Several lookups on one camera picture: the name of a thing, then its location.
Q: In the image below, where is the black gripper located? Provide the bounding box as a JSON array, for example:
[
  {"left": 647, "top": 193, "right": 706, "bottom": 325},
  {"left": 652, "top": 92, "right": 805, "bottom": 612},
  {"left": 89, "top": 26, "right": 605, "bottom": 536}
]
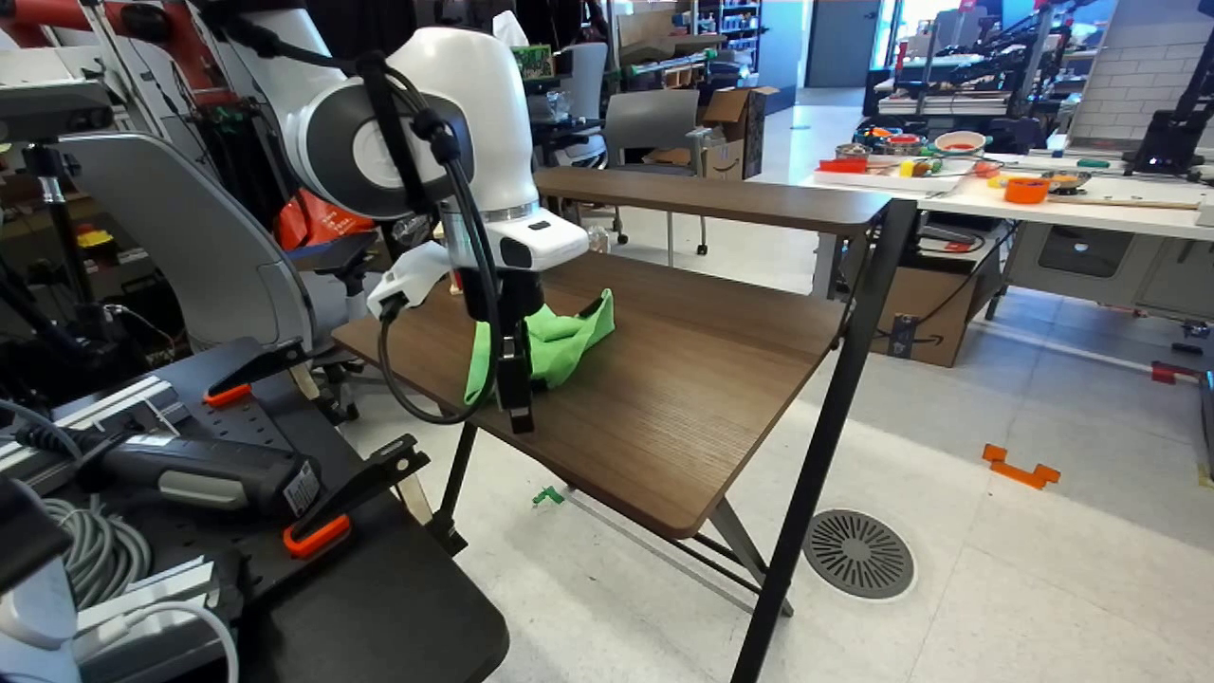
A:
[{"left": 488, "top": 270, "right": 542, "bottom": 434}]

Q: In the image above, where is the green towel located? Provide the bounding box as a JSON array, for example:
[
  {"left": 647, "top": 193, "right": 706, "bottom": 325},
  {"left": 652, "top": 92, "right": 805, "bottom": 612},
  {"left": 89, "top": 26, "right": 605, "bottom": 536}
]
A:
[{"left": 461, "top": 288, "right": 614, "bottom": 407}]

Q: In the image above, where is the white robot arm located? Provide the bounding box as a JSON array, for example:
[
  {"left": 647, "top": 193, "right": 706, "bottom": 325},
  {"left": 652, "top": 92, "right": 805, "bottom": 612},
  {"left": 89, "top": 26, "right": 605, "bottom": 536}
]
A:
[{"left": 279, "top": 26, "right": 589, "bottom": 434}]

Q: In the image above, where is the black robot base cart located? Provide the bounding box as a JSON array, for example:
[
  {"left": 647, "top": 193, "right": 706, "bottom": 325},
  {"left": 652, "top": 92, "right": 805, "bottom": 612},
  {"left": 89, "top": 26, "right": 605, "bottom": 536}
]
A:
[{"left": 0, "top": 343, "right": 507, "bottom": 683}]

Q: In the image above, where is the brown wooden table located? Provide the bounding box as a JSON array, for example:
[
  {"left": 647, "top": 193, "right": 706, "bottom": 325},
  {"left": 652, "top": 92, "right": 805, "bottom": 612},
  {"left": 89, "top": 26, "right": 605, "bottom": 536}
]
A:
[{"left": 331, "top": 163, "right": 921, "bottom": 683}]

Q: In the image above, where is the orange black clamp left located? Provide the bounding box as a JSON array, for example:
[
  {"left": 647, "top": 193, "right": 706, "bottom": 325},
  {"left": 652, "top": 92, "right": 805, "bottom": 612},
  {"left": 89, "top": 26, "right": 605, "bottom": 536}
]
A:
[{"left": 279, "top": 435, "right": 428, "bottom": 560}]

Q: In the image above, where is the orange black clamp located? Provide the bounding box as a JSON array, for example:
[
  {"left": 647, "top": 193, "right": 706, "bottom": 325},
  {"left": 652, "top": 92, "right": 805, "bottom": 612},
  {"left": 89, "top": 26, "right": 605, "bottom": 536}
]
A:
[
  {"left": 279, "top": 435, "right": 428, "bottom": 560},
  {"left": 199, "top": 343, "right": 307, "bottom": 410}
]

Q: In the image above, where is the orange black clamp right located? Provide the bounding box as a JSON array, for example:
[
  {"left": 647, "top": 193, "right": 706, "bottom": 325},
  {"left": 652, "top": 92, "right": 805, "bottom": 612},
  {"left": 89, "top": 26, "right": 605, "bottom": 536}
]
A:
[{"left": 199, "top": 343, "right": 307, "bottom": 410}]

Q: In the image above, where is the round floor drain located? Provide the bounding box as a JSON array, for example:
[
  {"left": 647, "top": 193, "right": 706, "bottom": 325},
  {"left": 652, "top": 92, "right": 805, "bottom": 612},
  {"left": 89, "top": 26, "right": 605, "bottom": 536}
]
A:
[{"left": 805, "top": 508, "right": 915, "bottom": 599}]

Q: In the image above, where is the orange floor tape marker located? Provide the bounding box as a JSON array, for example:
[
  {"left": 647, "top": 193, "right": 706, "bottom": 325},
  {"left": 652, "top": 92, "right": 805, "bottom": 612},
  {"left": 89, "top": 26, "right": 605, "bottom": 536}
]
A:
[{"left": 981, "top": 445, "right": 1062, "bottom": 489}]

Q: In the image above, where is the white work table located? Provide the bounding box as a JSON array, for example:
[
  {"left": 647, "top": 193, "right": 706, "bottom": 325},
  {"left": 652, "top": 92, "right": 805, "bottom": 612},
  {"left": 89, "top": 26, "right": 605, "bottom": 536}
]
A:
[{"left": 805, "top": 153, "right": 1214, "bottom": 320}]

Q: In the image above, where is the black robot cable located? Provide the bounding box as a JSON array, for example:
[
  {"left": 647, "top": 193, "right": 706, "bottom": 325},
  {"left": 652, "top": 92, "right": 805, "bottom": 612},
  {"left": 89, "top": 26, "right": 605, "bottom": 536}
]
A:
[{"left": 355, "top": 53, "right": 507, "bottom": 427}]

